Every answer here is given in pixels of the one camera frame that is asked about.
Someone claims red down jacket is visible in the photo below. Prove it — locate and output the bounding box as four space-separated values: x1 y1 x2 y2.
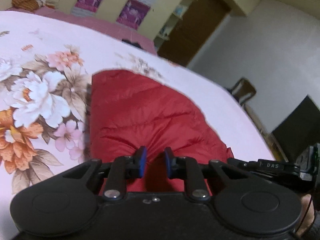
89 70 233 192

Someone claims right human hand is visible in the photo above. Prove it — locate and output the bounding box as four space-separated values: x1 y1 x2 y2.
296 194 315 237

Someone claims black monitor screen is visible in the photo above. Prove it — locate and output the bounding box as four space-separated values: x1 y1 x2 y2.
271 95 319 161

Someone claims wooden side table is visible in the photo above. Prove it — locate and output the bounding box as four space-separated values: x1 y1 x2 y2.
243 104 289 161

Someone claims brown wooden chair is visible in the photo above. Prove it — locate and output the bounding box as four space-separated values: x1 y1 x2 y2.
226 77 257 106

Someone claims black garment on bed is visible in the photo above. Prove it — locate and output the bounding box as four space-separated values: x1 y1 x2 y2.
121 39 142 49

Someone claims floral white bed sheet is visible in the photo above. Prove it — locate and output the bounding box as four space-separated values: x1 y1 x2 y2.
1 24 272 239

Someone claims pink checked bedspread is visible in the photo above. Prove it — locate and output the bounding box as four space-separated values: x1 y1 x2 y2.
7 7 157 55

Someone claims lower right purple poster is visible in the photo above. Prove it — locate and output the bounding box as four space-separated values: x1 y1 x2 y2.
116 0 150 30

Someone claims brown wooden door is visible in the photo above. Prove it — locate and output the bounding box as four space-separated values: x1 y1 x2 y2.
158 0 231 67

